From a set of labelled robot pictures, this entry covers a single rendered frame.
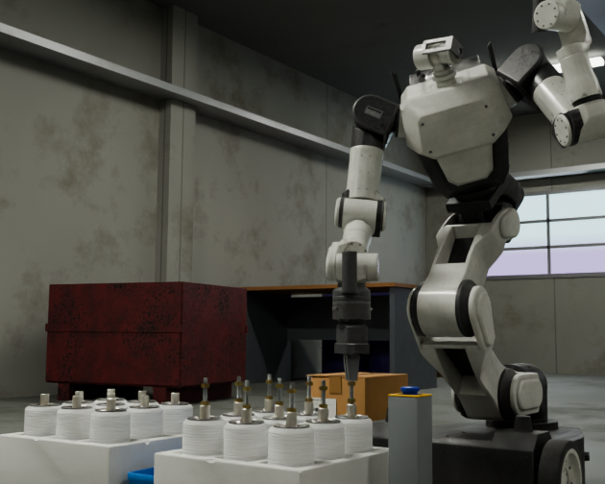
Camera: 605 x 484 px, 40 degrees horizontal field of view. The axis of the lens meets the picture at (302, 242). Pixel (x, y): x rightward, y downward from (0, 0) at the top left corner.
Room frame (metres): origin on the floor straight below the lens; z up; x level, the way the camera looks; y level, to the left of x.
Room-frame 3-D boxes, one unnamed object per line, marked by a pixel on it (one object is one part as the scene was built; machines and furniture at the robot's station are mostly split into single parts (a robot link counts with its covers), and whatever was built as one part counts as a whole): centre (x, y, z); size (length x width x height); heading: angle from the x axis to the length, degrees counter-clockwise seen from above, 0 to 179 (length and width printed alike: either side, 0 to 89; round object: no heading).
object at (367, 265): (1.91, -0.12, 0.57); 0.11 x 0.11 x 0.11; 81
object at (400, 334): (7.18, -0.29, 0.42); 1.59 x 0.81 x 0.84; 55
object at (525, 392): (2.37, -0.55, 0.28); 0.21 x 0.20 x 0.13; 145
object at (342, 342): (1.93, -0.12, 0.46); 0.13 x 0.10 x 0.12; 16
